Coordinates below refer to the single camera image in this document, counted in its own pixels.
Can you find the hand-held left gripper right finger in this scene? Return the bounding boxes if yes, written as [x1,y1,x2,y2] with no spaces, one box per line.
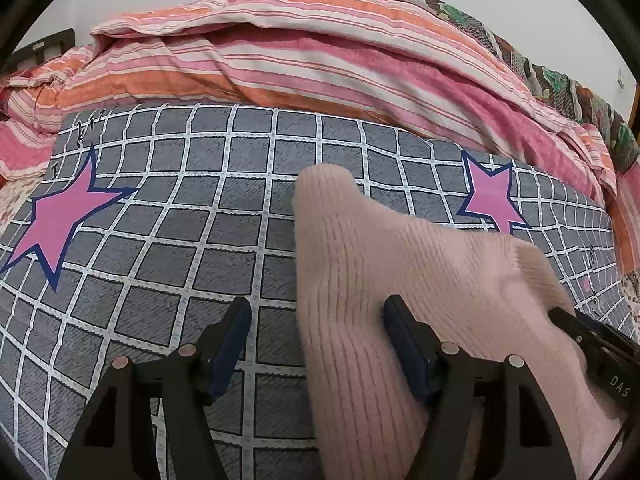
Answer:
[382,294,578,480]

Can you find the pink orange striped quilt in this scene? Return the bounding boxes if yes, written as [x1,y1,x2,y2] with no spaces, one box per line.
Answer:
[0,0,640,281]

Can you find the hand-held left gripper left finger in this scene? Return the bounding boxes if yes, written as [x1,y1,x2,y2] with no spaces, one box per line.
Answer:
[55,296,253,480]

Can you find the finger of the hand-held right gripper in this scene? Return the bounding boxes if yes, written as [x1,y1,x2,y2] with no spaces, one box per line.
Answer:
[547,305,602,357]

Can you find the floral patchwork quilt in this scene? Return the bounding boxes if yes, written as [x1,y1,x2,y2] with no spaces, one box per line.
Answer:
[340,0,640,171]

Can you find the beige floral bedsheet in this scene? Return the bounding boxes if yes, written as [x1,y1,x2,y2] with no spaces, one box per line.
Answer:
[0,175,36,231]

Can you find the dark wooden headboard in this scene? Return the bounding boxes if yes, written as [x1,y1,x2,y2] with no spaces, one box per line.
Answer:
[10,27,76,68]

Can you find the grey checked star blanket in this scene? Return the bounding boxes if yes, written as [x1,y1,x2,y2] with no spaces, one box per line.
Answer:
[0,102,618,480]

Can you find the pink knit sweater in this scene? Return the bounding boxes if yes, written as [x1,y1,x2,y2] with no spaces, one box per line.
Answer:
[291,162,628,480]

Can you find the black cable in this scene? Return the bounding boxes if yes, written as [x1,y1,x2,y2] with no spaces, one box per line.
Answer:
[590,407,632,480]

